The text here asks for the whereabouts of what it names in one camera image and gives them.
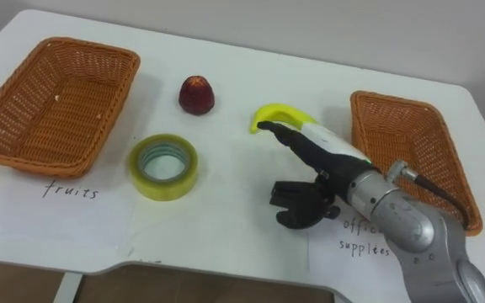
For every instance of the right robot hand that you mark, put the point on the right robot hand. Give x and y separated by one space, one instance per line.
326 162

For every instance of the yellow banana soft toy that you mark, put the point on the yellow banana soft toy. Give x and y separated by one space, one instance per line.
282 113

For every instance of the small orange wicker basket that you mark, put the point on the small orange wicker basket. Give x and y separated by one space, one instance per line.
411 139

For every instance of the white desk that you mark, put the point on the white desk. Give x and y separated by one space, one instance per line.
234 168

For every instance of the white paper sheet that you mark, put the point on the white paper sheet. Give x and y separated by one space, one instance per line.
352 265
53 210

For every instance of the red strawberry soft toy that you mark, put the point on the red strawberry soft toy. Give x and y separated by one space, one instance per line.
196 96

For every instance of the yellowish clear tape roll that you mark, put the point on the yellowish clear tape roll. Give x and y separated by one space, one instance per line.
164 167

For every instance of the large orange wicker basket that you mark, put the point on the large orange wicker basket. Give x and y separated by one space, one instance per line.
53 105

